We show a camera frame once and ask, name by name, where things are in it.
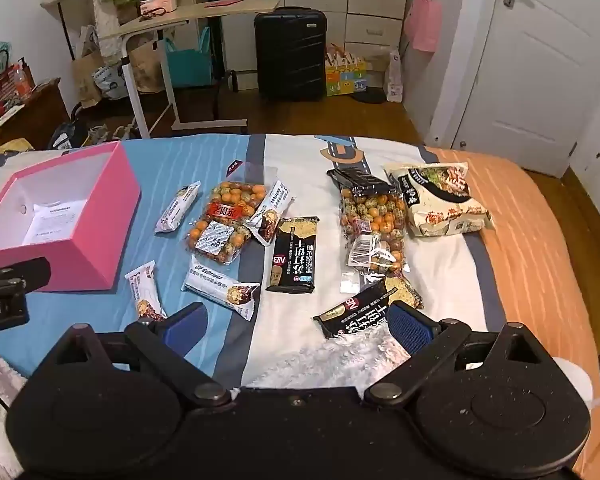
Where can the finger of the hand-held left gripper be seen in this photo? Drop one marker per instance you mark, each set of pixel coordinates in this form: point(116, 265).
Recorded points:
point(17, 272)

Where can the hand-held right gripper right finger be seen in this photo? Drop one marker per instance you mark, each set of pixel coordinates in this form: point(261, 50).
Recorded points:
point(410, 327)

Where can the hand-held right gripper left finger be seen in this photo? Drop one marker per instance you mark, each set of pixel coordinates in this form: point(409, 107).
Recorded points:
point(186, 324)

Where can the black cracker packet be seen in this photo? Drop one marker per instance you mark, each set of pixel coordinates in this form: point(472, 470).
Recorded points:
point(357, 179)
point(360, 310)
point(295, 260)

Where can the pink cardboard box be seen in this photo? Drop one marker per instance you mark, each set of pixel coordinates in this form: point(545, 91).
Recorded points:
point(95, 240)

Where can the clear bag of coated peanuts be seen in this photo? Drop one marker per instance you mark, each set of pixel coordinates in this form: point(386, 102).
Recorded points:
point(375, 212)
point(230, 195)

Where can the white snack bar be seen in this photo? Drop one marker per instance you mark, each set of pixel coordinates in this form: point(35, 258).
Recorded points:
point(144, 292)
point(275, 205)
point(177, 207)
point(215, 285)

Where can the white paper sheet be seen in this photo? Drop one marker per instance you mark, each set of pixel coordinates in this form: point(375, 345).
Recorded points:
point(50, 220)

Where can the yellow pillow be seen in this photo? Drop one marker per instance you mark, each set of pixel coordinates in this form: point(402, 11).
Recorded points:
point(0, 152)

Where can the cream noodle bag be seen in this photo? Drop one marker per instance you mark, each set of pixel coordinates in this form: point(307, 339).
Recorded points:
point(440, 210)

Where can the black bag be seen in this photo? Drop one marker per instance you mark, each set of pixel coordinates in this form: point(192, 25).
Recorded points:
point(70, 132)

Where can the wooden nightstand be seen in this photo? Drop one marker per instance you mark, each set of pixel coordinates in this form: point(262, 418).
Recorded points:
point(35, 115)

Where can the red gift box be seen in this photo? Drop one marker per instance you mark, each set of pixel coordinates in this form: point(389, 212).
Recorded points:
point(12, 85)

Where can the brown paper bag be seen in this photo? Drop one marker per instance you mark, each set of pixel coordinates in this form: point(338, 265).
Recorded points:
point(87, 80)

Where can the white plastic bag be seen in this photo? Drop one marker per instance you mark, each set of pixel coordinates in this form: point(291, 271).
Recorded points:
point(395, 77)

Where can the colourful gift bag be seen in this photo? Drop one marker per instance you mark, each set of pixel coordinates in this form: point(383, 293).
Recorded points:
point(345, 75)

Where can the teal tote bag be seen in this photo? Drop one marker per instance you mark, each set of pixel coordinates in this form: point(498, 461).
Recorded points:
point(187, 62)

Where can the white door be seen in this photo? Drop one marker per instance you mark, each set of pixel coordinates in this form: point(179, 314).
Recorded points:
point(530, 70)

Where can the black suitcase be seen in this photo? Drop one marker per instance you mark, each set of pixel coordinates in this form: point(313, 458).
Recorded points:
point(290, 55)

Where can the wooden rolling side table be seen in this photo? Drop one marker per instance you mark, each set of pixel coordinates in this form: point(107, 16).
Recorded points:
point(180, 17)

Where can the small pink box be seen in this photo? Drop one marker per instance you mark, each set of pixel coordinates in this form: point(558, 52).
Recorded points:
point(157, 4)

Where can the pink hanging bag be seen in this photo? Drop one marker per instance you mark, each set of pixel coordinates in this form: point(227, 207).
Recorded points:
point(424, 22)

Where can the red paper card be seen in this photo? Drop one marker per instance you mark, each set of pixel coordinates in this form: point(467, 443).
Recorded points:
point(225, 3)

